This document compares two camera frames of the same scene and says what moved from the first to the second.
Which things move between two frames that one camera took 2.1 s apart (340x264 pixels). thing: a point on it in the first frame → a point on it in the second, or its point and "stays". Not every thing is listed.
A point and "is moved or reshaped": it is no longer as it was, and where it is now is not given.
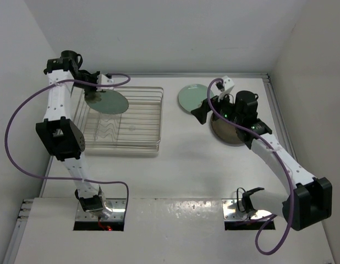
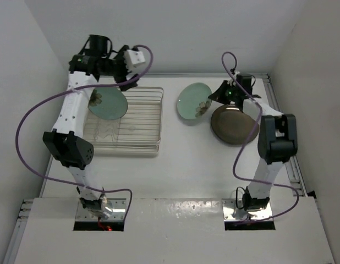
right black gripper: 201,112 → 219,95
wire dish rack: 137,131 stays
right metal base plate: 233,210 stays
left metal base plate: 118,205 stays
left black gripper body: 90,78 → 117,66
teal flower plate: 192,95 is moved or reshaped
